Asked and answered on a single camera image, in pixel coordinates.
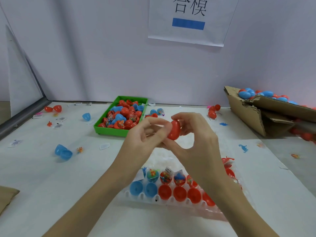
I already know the person's right hand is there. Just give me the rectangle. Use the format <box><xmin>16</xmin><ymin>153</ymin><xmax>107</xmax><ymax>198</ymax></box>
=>
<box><xmin>160</xmin><ymin>112</ymin><xmax>234</xmax><ymax>195</ymax></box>

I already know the person's left hand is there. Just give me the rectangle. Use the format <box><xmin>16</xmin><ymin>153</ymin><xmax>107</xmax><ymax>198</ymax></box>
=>
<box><xmin>109</xmin><ymin>116</ymin><xmax>173</xmax><ymax>190</ymax></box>

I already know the small capsule cluster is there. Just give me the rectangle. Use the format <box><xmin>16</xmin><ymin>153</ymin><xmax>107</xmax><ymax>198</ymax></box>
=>
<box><xmin>146</xmin><ymin>108</ymin><xmax>165</xmax><ymax>119</ymax></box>

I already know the cardboard box of capsules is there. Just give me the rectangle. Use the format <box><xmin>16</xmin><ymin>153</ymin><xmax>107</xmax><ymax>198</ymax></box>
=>
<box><xmin>224</xmin><ymin>86</ymin><xmax>316</xmax><ymax>139</ymax></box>

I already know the blue egg shell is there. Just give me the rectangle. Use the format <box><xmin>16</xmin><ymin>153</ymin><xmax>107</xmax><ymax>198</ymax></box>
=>
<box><xmin>54</xmin><ymin>144</ymin><xmax>73</xmax><ymax>161</ymax></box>

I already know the pile of finished eggs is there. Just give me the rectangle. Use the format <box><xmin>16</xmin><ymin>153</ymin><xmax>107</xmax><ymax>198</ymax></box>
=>
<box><xmin>238</xmin><ymin>88</ymin><xmax>316</xmax><ymax>108</ymax></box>

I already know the person's left forearm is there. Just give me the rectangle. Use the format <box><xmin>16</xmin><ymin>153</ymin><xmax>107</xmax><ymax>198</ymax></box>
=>
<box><xmin>43</xmin><ymin>170</ymin><xmax>136</xmax><ymax>237</ymax></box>

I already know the green plastic tray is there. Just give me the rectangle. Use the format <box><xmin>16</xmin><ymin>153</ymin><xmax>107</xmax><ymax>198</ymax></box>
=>
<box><xmin>94</xmin><ymin>95</ymin><xmax>149</xmax><ymax>137</ymax></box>

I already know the clear plastic egg tray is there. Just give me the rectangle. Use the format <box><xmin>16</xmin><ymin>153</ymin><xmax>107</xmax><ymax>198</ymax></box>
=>
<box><xmin>123</xmin><ymin>118</ymin><xmax>252</xmax><ymax>220</ymax></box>

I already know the white paper sign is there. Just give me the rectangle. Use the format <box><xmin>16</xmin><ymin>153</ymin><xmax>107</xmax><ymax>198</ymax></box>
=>
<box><xmin>147</xmin><ymin>0</ymin><xmax>240</xmax><ymax>47</ymax></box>

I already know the clear triangular panel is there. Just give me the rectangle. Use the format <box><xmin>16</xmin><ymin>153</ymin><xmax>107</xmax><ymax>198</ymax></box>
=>
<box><xmin>6</xmin><ymin>24</ymin><xmax>45</xmax><ymax>117</ymax></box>

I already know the flat brown cardboard sheet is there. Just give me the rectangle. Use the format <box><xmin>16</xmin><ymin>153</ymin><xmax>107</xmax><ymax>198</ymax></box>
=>
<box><xmin>0</xmin><ymin>186</ymin><xmax>20</xmax><ymax>215</ymax></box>

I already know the grey metal rail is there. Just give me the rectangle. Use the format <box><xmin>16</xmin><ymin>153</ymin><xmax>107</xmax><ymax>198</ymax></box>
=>
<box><xmin>0</xmin><ymin>98</ymin><xmax>51</xmax><ymax>140</ymax></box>

